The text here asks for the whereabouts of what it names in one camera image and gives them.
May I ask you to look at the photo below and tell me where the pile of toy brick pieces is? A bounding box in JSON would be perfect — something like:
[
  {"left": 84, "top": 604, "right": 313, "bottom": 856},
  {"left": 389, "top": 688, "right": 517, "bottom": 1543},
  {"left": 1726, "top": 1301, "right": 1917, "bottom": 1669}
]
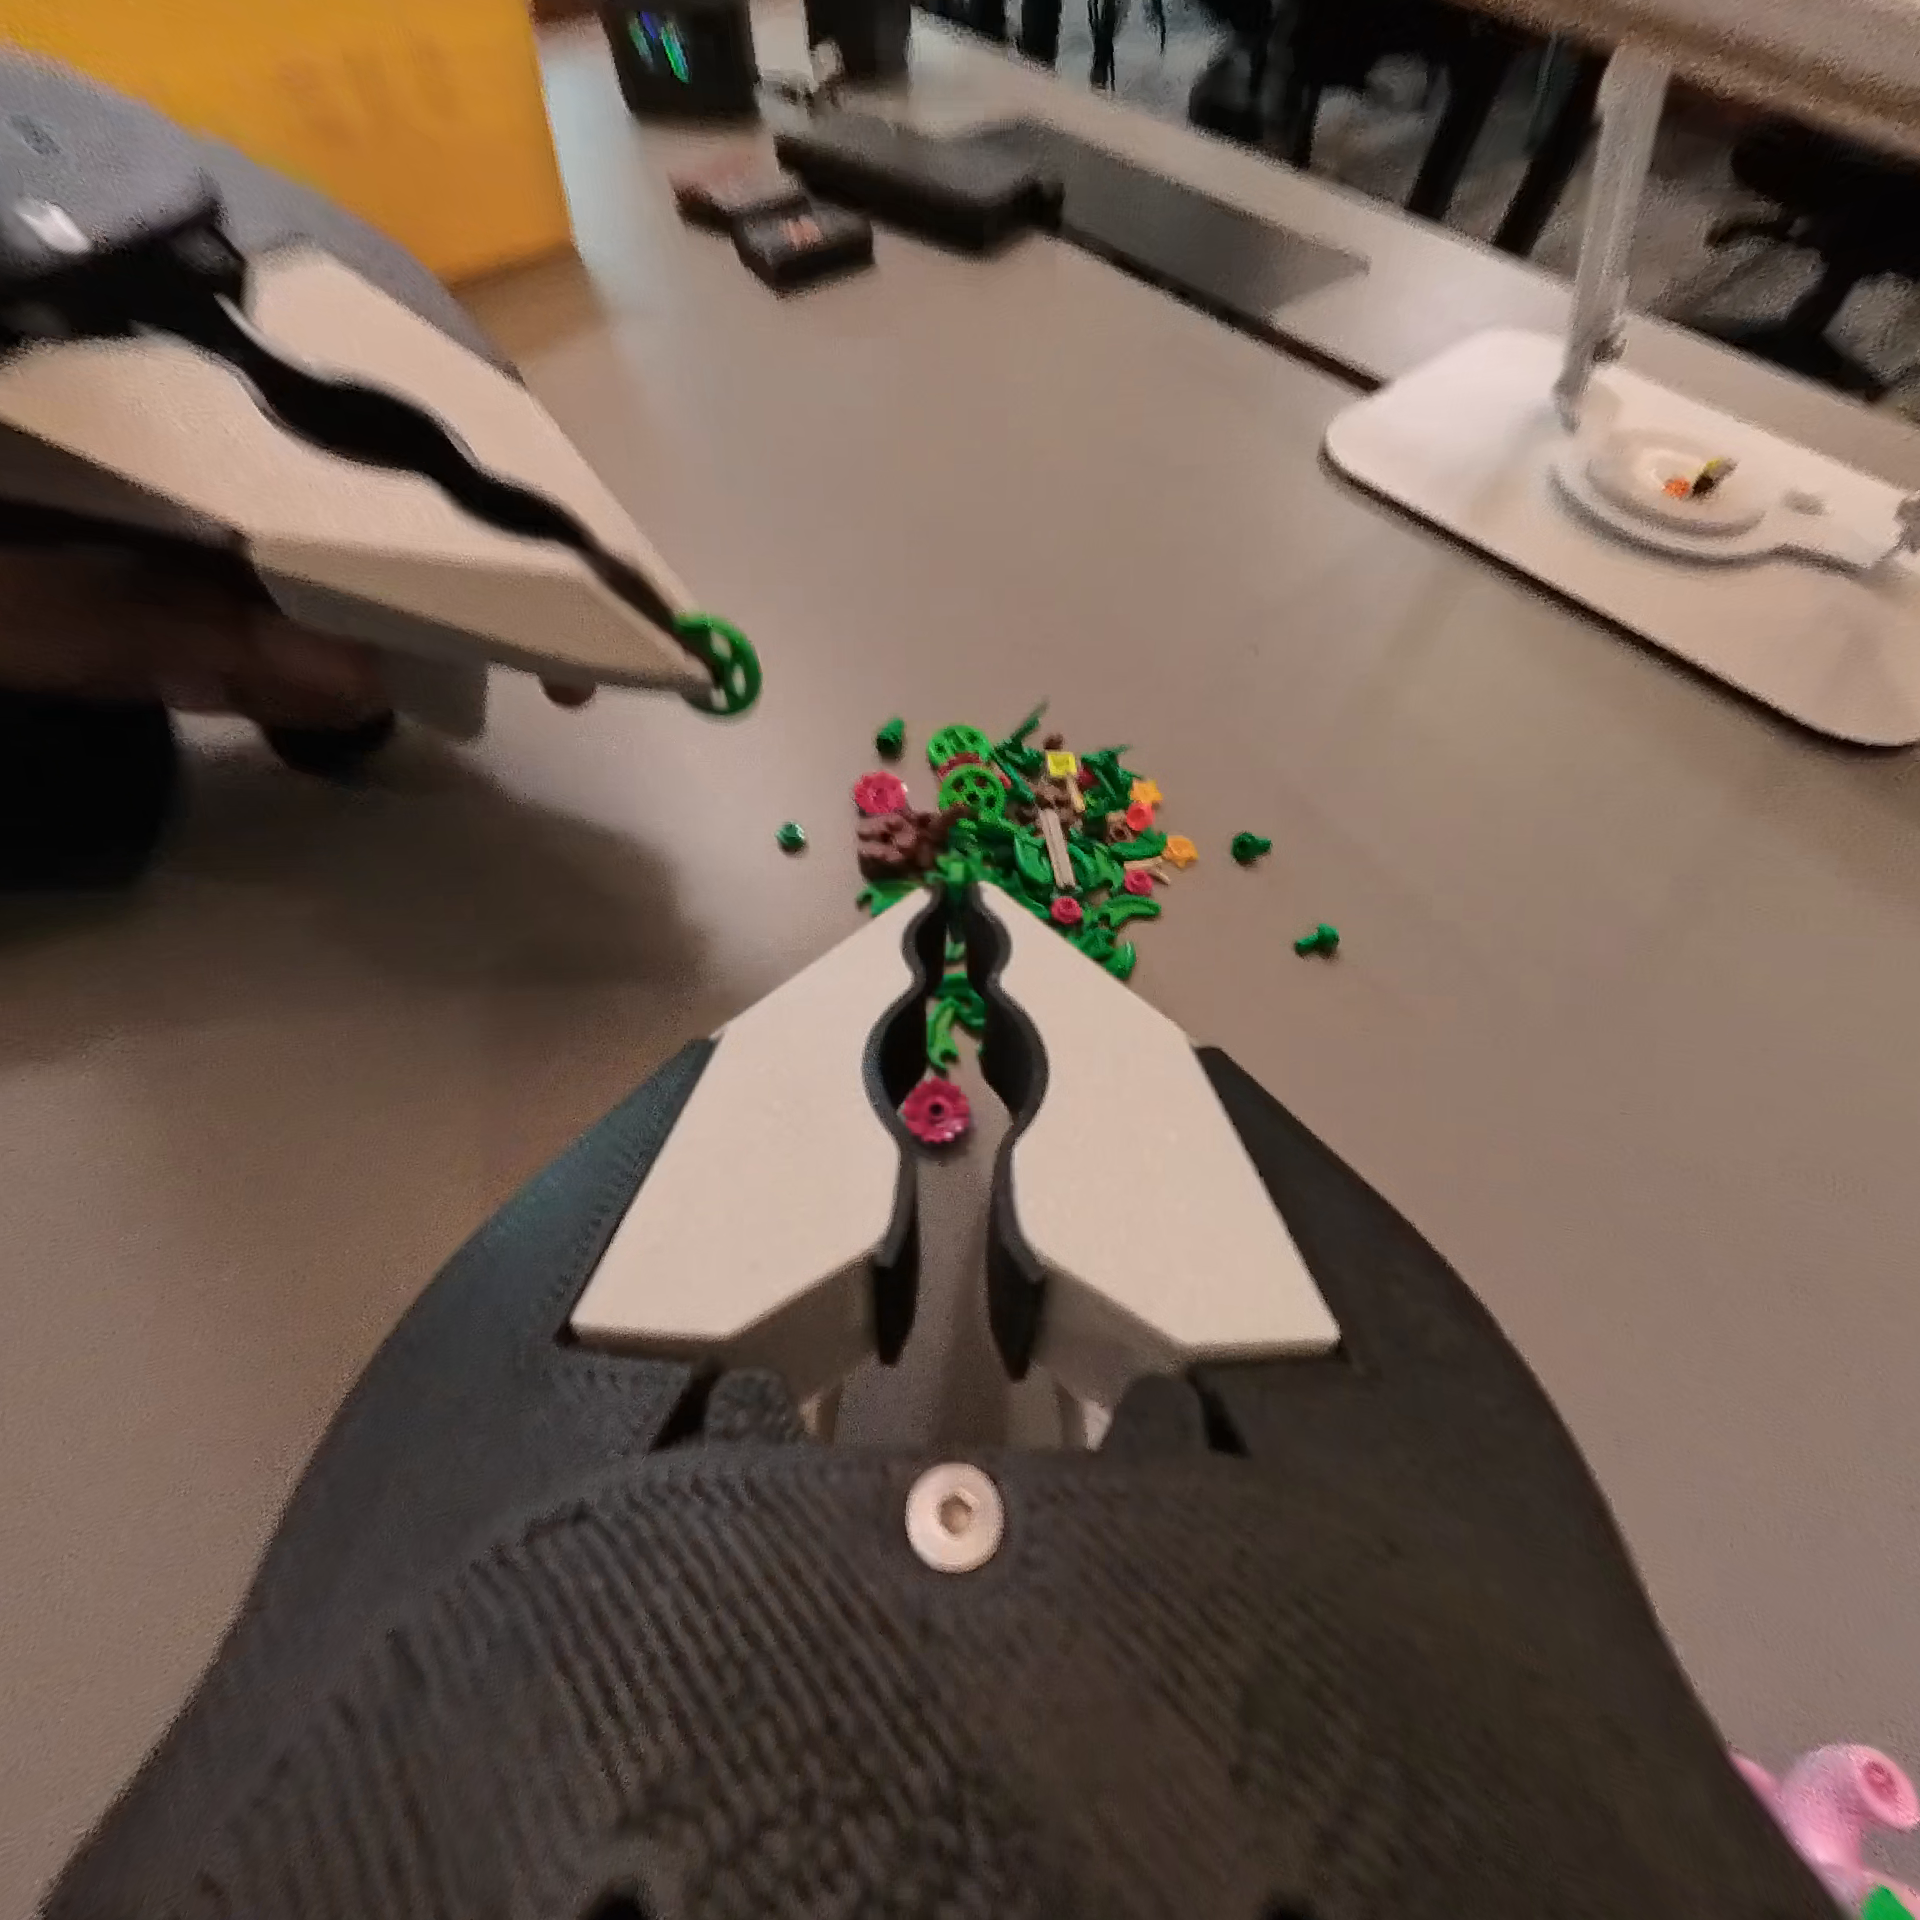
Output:
[{"left": 852, "top": 702, "right": 1207, "bottom": 1070}]

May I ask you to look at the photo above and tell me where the person's left forearm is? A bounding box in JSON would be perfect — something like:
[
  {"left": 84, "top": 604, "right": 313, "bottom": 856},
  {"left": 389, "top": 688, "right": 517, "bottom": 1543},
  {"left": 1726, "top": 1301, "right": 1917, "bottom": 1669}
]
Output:
[{"left": 0, "top": 696, "right": 184, "bottom": 902}]

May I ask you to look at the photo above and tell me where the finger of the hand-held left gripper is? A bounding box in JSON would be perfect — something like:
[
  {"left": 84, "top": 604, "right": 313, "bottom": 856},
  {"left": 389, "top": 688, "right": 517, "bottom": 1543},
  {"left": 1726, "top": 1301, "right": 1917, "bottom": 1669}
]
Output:
[
  {"left": 0, "top": 330, "right": 720, "bottom": 695},
  {"left": 222, "top": 244, "right": 705, "bottom": 641}
]

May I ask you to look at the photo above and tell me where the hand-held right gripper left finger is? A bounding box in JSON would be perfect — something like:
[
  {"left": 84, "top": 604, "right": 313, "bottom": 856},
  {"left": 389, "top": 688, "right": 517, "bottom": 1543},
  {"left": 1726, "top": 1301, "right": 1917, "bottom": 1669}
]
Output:
[{"left": 571, "top": 887, "right": 949, "bottom": 1445}]

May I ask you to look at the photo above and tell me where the black desk mat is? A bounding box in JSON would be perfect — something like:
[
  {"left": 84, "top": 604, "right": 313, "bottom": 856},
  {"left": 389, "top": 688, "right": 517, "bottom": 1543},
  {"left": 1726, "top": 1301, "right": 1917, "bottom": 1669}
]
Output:
[{"left": 1034, "top": 120, "right": 1373, "bottom": 326}]

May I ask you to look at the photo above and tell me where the white metal stand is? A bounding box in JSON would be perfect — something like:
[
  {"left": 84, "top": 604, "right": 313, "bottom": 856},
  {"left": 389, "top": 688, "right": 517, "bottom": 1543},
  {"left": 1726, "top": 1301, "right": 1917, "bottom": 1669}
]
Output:
[{"left": 1323, "top": 0, "right": 1920, "bottom": 748}]

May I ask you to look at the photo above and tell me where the black charging case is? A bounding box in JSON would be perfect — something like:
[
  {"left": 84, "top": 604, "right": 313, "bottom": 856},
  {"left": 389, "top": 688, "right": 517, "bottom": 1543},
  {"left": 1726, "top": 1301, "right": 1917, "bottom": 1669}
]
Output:
[
  {"left": 600, "top": 0, "right": 760, "bottom": 124},
  {"left": 801, "top": 0, "right": 916, "bottom": 85}
]

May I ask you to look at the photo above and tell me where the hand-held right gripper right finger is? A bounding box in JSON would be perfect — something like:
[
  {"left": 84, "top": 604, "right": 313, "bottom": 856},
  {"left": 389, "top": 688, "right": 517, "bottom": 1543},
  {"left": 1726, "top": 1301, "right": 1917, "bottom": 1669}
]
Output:
[{"left": 976, "top": 882, "right": 1341, "bottom": 1445}]

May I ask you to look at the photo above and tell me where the yellow plastic bin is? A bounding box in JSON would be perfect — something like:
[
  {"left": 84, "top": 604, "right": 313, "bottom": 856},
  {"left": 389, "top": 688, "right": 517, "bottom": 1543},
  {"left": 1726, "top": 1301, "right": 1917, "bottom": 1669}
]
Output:
[{"left": 0, "top": 0, "right": 576, "bottom": 288}]

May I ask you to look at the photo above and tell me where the green toy wheel piece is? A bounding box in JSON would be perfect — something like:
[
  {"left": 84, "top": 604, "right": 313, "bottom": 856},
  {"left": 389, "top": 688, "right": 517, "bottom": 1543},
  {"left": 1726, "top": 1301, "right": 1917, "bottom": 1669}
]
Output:
[{"left": 670, "top": 609, "right": 765, "bottom": 720}]

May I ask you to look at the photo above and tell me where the person's left hand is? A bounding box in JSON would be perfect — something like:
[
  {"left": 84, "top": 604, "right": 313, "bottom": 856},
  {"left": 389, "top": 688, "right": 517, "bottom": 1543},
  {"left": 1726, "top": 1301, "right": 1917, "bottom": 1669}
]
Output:
[{"left": 0, "top": 541, "right": 404, "bottom": 770}]

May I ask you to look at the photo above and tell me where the flat black box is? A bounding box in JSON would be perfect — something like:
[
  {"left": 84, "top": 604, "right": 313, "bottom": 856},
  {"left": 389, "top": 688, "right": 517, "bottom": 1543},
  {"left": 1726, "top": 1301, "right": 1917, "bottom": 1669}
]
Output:
[{"left": 769, "top": 97, "right": 1068, "bottom": 252}]

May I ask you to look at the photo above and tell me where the small black pack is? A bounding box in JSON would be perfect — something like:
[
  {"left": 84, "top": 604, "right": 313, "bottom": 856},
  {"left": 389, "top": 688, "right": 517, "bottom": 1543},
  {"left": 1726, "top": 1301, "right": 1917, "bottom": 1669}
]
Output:
[
  {"left": 731, "top": 197, "right": 876, "bottom": 298},
  {"left": 670, "top": 156, "right": 811, "bottom": 231}
]

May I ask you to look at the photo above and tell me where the pink toy brick flowerpot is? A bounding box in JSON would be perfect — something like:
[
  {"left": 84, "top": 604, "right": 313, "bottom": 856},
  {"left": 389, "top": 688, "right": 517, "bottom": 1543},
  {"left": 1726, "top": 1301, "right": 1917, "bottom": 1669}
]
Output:
[{"left": 1733, "top": 1742, "right": 1920, "bottom": 1920}]

